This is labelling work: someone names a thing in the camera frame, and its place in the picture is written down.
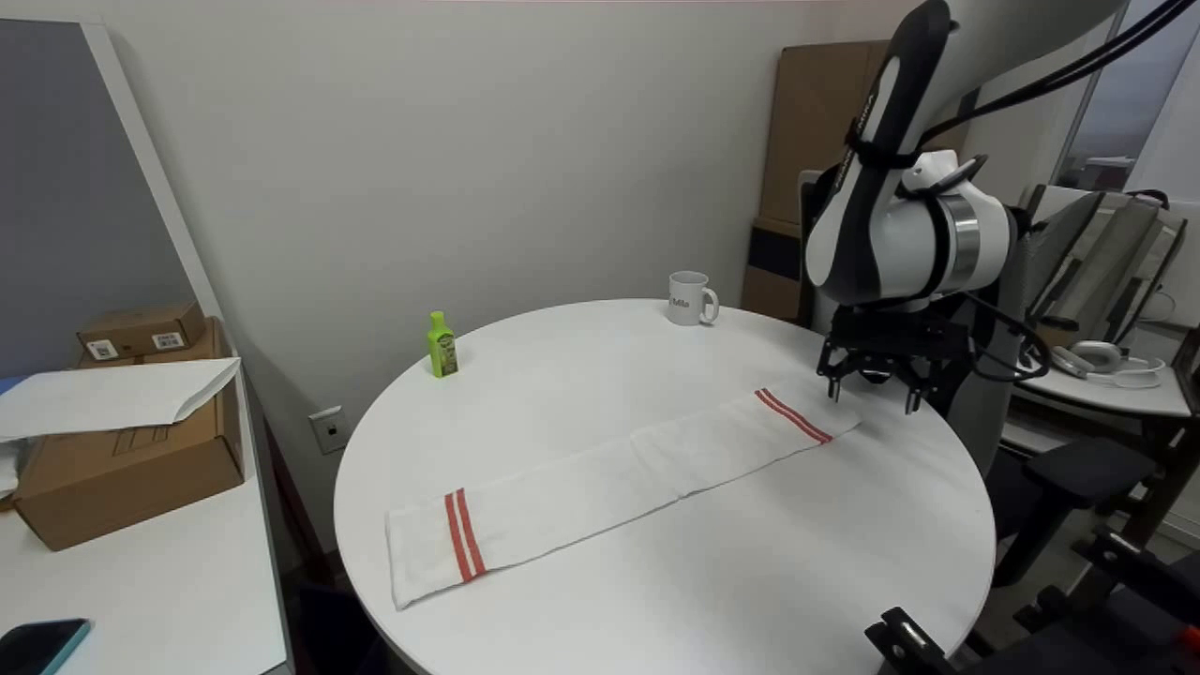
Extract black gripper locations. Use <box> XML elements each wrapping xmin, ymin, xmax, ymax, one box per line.
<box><xmin>817</xmin><ymin>302</ymin><xmax>970</xmax><ymax>413</ymax></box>

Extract white towel with red stripes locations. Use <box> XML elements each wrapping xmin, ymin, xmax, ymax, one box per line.
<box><xmin>387</xmin><ymin>387</ymin><xmax>857</xmax><ymax>610</ymax></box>

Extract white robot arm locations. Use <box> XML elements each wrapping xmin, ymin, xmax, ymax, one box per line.
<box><xmin>802</xmin><ymin>0</ymin><xmax>1195</xmax><ymax>410</ymax></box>

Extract grey office chair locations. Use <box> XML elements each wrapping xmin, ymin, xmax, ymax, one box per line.
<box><xmin>797</xmin><ymin>162</ymin><xmax>1066</xmax><ymax>480</ymax></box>

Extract white ceramic mug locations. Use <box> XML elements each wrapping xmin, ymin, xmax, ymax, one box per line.
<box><xmin>668</xmin><ymin>269</ymin><xmax>718</xmax><ymax>328</ymax></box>

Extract white headphones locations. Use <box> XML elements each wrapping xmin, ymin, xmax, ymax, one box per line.
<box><xmin>1050</xmin><ymin>343</ymin><xmax>1162</xmax><ymax>387</ymax></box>

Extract grey folded chair stack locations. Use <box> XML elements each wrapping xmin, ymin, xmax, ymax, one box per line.
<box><xmin>1023</xmin><ymin>188</ymin><xmax>1188</xmax><ymax>344</ymax></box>

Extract small green bottle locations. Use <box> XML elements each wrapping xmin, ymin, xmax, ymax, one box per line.
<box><xmin>422</xmin><ymin>310</ymin><xmax>457</xmax><ymax>378</ymax></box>

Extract small cardboard box with labels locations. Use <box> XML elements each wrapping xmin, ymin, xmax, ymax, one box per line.
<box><xmin>80</xmin><ymin>303</ymin><xmax>223</xmax><ymax>364</ymax></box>

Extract white side desk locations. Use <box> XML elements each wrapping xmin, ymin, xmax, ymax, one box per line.
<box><xmin>0</xmin><ymin>387</ymin><xmax>293</xmax><ymax>675</ymax></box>

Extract large brown cardboard box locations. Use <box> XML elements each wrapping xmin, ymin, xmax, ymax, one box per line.
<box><xmin>15</xmin><ymin>387</ymin><xmax>245</xmax><ymax>552</ymax></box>

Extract white paper sheet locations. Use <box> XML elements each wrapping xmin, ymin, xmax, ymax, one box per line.
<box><xmin>0</xmin><ymin>355</ymin><xmax>238</xmax><ymax>443</ymax></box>

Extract dark smartphone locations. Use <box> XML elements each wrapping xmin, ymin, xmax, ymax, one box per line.
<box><xmin>0</xmin><ymin>620</ymin><xmax>91</xmax><ymax>675</ymax></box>

